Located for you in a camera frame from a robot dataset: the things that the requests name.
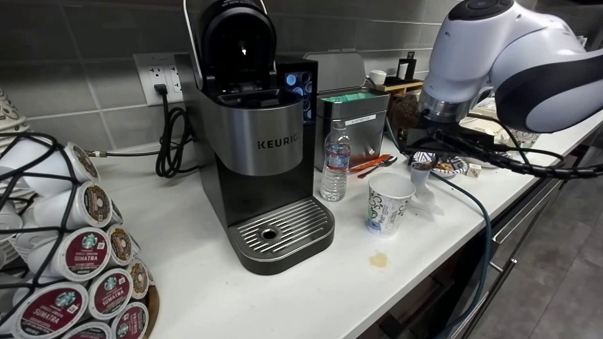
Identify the silver box with green top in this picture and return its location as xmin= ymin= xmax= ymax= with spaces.
xmin=314 ymin=88 xmax=391 ymax=171

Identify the wooden tray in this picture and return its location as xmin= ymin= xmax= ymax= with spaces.
xmin=365 ymin=77 xmax=425 ymax=96

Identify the patterned paper cup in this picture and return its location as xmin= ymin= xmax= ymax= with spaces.
xmin=365 ymin=171 xmax=418 ymax=237

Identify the metal drawer handle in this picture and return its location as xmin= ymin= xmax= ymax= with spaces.
xmin=489 ymin=177 xmax=568 ymax=247
xmin=459 ymin=254 xmax=519 ymax=339

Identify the thin grey braided cable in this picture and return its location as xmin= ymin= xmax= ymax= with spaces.
xmin=86 ymin=145 xmax=165 ymax=160

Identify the black wire pod rack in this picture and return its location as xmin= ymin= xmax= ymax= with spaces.
xmin=0 ymin=130 xmax=159 ymax=339

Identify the white ribbed object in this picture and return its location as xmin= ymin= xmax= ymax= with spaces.
xmin=0 ymin=88 xmax=29 ymax=135

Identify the black silver Keurig coffee machine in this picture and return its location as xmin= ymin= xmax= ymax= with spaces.
xmin=180 ymin=0 xmax=337 ymax=277

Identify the dark brown bowl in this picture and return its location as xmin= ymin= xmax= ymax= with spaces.
xmin=384 ymin=92 xmax=429 ymax=151

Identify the white pod with red lid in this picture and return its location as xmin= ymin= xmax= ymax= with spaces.
xmin=86 ymin=265 xmax=135 ymax=322
xmin=0 ymin=281 xmax=90 ymax=339
xmin=60 ymin=318 xmax=114 ymax=339
xmin=9 ymin=226 xmax=114 ymax=284
xmin=109 ymin=299 xmax=152 ymax=339

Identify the white pod with brown lid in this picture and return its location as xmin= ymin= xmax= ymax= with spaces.
xmin=105 ymin=222 xmax=137 ymax=269
xmin=126 ymin=256 xmax=152 ymax=303
xmin=24 ymin=179 xmax=114 ymax=232
xmin=0 ymin=137 xmax=101 ymax=198

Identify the grey metal box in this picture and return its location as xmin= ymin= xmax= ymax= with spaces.
xmin=303 ymin=49 xmax=367 ymax=96

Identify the crumpled white tissue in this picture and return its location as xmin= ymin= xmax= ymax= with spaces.
xmin=412 ymin=183 xmax=444 ymax=215

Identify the white coffee pod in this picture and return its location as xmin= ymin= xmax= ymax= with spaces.
xmin=406 ymin=149 xmax=438 ymax=188

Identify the blue patterned plate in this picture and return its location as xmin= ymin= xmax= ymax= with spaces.
xmin=433 ymin=152 xmax=470 ymax=181

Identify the small white mug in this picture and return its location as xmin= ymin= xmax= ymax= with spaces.
xmin=367 ymin=68 xmax=389 ymax=88

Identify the black bottle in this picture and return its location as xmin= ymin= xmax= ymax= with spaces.
xmin=395 ymin=51 xmax=418 ymax=85

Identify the teal hose cable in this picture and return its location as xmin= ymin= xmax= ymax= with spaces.
xmin=382 ymin=117 xmax=495 ymax=339

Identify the clear plastic water bottle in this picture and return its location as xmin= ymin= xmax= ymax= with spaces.
xmin=318 ymin=117 xmax=352 ymax=203

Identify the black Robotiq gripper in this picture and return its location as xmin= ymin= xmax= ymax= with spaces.
xmin=403 ymin=117 xmax=499 ymax=173

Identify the black power cord with plug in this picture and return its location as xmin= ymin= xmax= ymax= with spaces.
xmin=152 ymin=83 xmax=203 ymax=179

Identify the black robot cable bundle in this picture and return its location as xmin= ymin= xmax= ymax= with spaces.
xmin=401 ymin=111 xmax=603 ymax=184

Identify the white wall power outlet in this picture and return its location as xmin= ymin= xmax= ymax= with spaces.
xmin=131 ymin=53 xmax=184 ymax=107

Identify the orange plastic utensil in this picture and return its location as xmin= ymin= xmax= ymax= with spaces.
xmin=346 ymin=152 xmax=395 ymax=175

